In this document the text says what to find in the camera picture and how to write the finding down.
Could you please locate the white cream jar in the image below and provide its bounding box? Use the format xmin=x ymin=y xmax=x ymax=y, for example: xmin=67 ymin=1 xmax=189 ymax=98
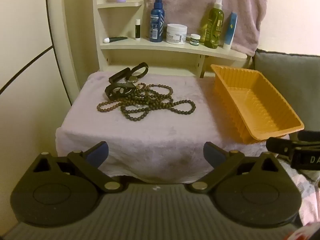
xmin=166 ymin=24 xmax=188 ymax=45

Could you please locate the dark green tube white cap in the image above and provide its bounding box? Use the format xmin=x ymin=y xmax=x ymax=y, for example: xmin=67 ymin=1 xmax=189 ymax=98
xmin=104 ymin=36 xmax=129 ymax=43

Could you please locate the grey cushion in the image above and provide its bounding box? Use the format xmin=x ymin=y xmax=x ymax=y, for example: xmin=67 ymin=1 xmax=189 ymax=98
xmin=251 ymin=48 xmax=320 ymax=140

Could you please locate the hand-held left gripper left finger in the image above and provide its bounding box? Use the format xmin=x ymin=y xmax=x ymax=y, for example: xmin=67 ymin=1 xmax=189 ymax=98
xmin=30 ymin=141 xmax=122 ymax=193

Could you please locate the pink fluffy hanging blanket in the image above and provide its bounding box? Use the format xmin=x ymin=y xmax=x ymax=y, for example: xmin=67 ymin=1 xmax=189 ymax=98
xmin=146 ymin=0 xmax=269 ymax=57

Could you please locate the cream wooden shelf unit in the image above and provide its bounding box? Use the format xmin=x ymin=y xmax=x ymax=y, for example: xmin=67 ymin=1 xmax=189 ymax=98
xmin=60 ymin=0 xmax=253 ymax=105

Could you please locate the black strap watch white face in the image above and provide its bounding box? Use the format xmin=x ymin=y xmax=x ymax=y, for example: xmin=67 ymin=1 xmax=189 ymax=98
xmin=104 ymin=82 xmax=137 ymax=99

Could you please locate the brown wooden bead necklace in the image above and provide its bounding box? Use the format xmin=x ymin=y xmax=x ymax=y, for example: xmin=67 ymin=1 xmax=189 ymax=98
xmin=97 ymin=82 xmax=174 ymax=113

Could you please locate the orange ribbed plastic tray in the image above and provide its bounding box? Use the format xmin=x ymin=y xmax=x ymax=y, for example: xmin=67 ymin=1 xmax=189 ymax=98
xmin=210 ymin=64 xmax=305 ymax=145

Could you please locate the pale pink fluffy table towel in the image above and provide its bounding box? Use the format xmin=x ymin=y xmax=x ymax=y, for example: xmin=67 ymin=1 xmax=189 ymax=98
xmin=55 ymin=71 xmax=292 ymax=184

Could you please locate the green spray bottle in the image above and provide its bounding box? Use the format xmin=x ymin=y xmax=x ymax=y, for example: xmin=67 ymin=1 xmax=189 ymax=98
xmin=204 ymin=0 xmax=224 ymax=49

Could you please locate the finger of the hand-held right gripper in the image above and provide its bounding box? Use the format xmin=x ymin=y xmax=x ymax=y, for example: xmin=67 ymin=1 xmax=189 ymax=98
xmin=266 ymin=137 xmax=300 ymax=160
xmin=297 ymin=130 xmax=320 ymax=143

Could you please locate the black cable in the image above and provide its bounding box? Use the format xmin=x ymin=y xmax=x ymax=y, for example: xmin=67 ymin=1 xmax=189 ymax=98
xmin=0 ymin=0 xmax=73 ymax=105

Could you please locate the blue spray bottle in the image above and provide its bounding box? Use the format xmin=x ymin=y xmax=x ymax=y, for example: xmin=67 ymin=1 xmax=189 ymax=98
xmin=149 ymin=0 xmax=165 ymax=43

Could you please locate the blue and white tube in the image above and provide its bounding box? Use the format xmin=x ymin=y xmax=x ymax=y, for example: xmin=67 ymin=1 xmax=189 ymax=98
xmin=223 ymin=12 xmax=238 ymax=50

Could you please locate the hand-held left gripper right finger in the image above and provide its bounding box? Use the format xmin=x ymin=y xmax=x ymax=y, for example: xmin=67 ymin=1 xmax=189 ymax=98
xmin=189 ymin=141 xmax=283 ymax=192

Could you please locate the pink patterned cloth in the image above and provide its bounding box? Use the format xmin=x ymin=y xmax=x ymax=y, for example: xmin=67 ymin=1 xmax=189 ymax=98
xmin=274 ymin=152 xmax=320 ymax=230

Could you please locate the black strap watch gold face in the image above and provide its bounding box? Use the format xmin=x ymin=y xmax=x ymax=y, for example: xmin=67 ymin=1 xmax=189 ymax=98
xmin=126 ymin=62 xmax=150 ymax=83

